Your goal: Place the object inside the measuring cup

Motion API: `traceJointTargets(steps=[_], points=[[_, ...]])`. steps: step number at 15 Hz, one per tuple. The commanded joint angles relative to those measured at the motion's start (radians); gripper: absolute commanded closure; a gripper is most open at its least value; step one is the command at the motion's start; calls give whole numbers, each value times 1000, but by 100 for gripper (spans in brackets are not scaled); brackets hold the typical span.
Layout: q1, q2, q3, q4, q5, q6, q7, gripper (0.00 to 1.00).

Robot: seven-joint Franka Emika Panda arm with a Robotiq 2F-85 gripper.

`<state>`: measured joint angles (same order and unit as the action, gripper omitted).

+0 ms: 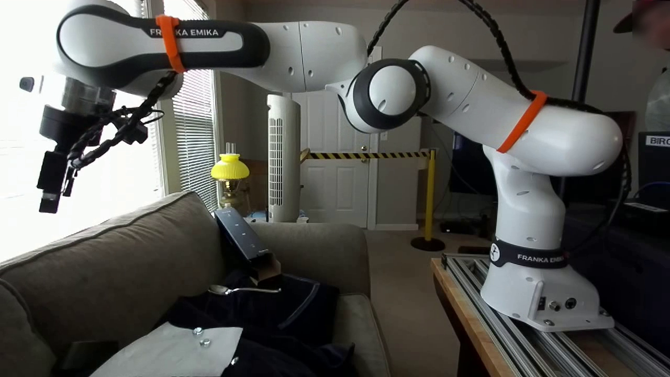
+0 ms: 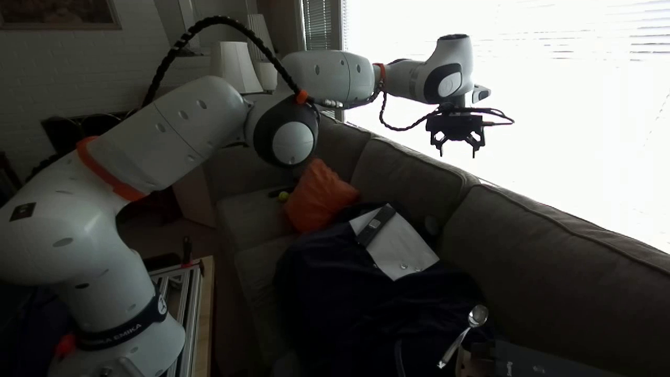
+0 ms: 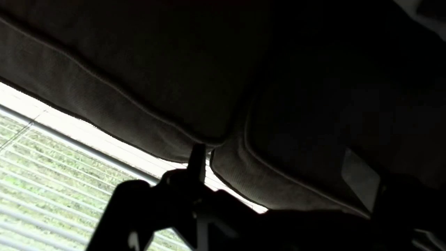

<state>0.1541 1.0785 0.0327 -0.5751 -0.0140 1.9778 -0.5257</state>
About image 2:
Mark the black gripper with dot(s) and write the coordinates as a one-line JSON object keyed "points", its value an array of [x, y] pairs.
{"points": [[458, 124]]}

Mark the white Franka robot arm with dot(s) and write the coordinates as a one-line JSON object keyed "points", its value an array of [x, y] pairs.
{"points": [[160, 132]]}

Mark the black remote control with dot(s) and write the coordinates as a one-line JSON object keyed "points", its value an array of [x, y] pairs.
{"points": [[375, 224]]}

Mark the white paper sheet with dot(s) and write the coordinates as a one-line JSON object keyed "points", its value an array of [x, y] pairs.
{"points": [[402, 247]]}

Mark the wide white window blinds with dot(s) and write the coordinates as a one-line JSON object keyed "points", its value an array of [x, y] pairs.
{"points": [[579, 85]]}

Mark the orange pillow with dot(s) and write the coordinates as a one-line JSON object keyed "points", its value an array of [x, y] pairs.
{"points": [[314, 200]]}

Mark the grey brown fabric sofa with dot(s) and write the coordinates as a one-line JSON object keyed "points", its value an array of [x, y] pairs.
{"points": [[557, 280]]}

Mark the metal spoon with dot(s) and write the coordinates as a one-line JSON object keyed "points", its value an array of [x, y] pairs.
{"points": [[478, 315]]}

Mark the narrow white window blinds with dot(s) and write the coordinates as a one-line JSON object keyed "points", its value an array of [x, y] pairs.
{"points": [[324, 24]]}

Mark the small yellow green ball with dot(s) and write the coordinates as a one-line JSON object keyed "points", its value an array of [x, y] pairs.
{"points": [[284, 195]]}

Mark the dark navy blanket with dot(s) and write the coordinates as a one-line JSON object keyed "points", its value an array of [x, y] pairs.
{"points": [[349, 306]]}

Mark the white lamp shade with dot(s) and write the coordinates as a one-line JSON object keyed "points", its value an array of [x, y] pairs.
{"points": [[238, 65]]}

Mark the dark teal case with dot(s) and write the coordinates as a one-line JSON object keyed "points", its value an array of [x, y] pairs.
{"points": [[551, 363]]}

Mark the brown cardboard box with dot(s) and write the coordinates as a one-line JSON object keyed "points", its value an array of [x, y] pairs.
{"points": [[196, 203]]}

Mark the wooden table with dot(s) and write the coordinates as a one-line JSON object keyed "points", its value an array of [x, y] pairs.
{"points": [[207, 315]]}

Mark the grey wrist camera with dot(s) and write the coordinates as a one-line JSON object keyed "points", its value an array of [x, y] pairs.
{"points": [[481, 94]]}

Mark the aluminium rail base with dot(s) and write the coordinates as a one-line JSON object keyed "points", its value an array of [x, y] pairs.
{"points": [[184, 301]]}

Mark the framed wall picture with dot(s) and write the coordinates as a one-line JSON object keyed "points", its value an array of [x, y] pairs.
{"points": [[56, 13]]}

